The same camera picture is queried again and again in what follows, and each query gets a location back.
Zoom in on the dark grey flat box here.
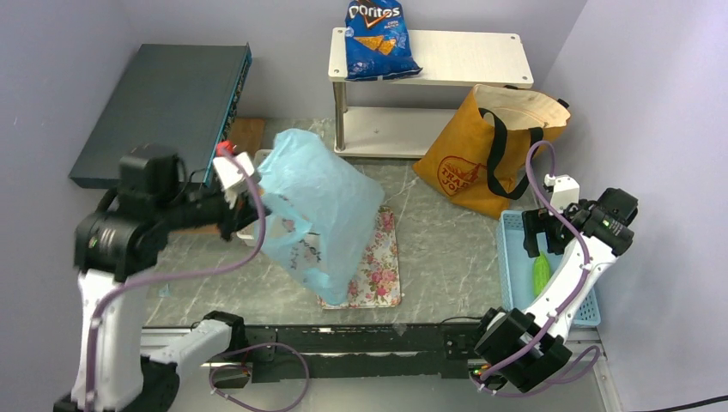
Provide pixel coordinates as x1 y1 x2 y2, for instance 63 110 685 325
69 44 252 189

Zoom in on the white plastic basket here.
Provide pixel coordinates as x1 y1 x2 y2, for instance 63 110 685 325
236 148 271 247

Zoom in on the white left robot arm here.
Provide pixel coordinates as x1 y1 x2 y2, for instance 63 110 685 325
53 142 266 411

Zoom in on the wooden board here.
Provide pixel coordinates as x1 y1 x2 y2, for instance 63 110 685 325
174 118 266 235

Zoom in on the floral pattern tray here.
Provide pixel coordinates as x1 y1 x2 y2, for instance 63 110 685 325
318 206 402 310

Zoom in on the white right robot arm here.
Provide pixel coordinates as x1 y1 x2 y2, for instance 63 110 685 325
470 188 638 397

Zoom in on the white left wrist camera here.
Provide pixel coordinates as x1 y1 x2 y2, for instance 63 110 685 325
213 141 260 208

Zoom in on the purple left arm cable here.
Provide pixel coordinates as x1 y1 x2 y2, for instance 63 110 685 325
83 144 311 412

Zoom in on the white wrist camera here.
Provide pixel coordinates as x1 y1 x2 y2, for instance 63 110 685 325
213 141 260 208
543 174 580 214

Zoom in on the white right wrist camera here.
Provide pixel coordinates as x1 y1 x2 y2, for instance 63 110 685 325
543 174 580 214

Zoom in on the blue Doritos chip bag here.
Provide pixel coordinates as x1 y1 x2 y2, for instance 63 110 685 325
344 0 422 82

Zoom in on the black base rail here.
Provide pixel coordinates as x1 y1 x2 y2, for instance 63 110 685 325
212 321 486 383

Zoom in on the light blue cartoon plastic bag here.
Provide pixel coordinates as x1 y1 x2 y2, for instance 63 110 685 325
258 129 385 306

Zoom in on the brown Trader Joe's tote bag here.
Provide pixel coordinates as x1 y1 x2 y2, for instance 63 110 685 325
413 84 571 219

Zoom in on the green cucumber toy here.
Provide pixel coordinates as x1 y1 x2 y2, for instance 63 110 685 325
532 252 551 297

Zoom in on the white two-tier shelf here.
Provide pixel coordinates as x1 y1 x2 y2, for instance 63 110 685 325
328 27 534 159

